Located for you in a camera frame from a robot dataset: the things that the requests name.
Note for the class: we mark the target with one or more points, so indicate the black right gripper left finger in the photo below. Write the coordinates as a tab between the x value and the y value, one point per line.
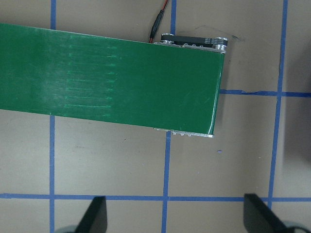
95	218

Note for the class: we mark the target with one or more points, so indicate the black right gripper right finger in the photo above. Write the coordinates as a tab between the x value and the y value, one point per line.
258	218

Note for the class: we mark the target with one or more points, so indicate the green conveyor belt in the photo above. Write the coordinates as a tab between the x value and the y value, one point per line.
172	85

